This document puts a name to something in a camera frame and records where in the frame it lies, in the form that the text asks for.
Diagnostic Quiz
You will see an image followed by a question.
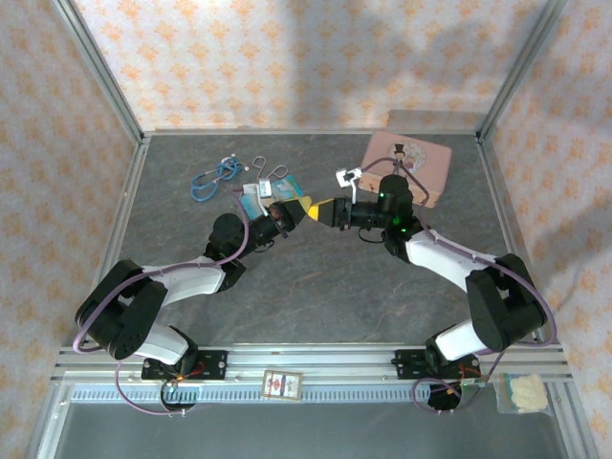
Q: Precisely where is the yellow padlock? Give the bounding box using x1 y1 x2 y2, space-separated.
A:
306 198 336 225

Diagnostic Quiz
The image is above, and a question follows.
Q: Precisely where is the light blue printed pouch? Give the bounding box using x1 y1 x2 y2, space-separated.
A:
238 174 306 219

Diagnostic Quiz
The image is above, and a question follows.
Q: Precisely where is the thin metal wire hook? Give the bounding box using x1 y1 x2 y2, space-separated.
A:
251 155 288 182

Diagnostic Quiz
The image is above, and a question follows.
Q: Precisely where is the pink tin box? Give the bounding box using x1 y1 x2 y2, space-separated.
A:
359 129 453 209

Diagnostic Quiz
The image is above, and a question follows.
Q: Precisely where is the blue stethoscope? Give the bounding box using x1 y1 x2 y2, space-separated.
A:
190 152 251 202

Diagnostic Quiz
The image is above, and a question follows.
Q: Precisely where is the small red-white card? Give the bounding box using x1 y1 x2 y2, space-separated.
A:
261 369 305 402

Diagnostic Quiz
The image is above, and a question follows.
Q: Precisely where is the clear bag with white pieces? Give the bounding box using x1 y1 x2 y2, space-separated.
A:
496 372 549 415

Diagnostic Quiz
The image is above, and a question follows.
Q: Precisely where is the aluminium frame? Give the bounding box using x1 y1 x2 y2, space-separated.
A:
26 0 599 459

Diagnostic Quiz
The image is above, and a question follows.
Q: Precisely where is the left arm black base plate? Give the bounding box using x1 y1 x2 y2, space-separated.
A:
142 348 229 383

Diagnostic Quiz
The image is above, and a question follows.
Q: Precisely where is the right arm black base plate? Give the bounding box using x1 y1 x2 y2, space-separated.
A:
394 348 479 382

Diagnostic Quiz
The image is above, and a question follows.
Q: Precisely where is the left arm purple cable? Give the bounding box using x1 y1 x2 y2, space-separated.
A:
71 188 252 418

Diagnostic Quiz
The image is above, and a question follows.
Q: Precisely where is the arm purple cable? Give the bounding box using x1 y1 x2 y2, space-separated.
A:
71 188 252 418
361 156 559 415

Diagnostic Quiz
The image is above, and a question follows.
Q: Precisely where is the grey slotted cable duct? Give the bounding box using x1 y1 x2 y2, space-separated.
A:
71 384 479 404

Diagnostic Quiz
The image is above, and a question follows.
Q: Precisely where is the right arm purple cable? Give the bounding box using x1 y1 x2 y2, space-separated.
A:
361 156 559 415

